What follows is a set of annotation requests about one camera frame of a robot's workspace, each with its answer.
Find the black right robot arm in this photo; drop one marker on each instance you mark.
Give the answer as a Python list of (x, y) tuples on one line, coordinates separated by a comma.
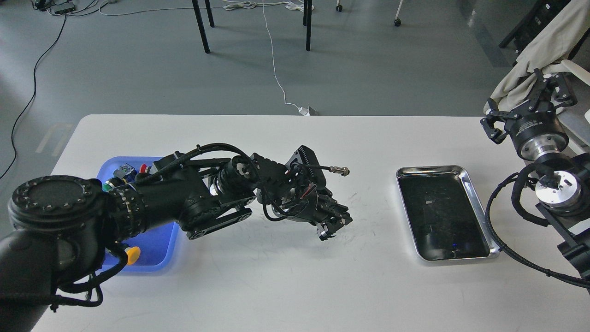
[(553, 189)]

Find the black table leg right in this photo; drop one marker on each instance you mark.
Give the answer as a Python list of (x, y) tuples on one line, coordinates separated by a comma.
[(307, 21)]

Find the silver metal tray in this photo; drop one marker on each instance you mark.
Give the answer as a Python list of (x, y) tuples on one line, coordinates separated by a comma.
[(444, 214)]

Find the white power adapter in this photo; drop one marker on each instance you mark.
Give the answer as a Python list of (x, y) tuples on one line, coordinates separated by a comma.
[(307, 111)]

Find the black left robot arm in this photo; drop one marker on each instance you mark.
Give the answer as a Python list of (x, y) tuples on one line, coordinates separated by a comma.
[(68, 232)]

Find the yellow push button switch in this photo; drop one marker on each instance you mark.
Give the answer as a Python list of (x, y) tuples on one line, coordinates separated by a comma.
[(133, 254)]

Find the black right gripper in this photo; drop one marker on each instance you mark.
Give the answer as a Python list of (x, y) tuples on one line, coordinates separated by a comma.
[(534, 128)]

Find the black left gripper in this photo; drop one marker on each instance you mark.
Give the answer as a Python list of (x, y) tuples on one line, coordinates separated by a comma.
[(298, 191)]

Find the green push button switch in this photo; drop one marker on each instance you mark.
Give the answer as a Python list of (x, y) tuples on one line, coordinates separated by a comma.
[(124, 174)]

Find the blue plastic tray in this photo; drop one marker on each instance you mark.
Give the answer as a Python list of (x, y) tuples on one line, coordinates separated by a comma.
[(156, 245)]

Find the black table leg left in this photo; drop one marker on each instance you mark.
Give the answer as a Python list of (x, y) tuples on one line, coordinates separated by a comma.
[(200, 22)]

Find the black gear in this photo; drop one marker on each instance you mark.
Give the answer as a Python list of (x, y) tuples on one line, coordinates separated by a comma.
[(323, 235)]

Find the white chair with beige cloth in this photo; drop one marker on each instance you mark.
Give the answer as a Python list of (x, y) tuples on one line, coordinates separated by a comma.
[(548, 52)]

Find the black table leg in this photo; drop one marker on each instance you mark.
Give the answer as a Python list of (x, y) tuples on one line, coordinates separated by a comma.
[(307, 21), (200, 22)]

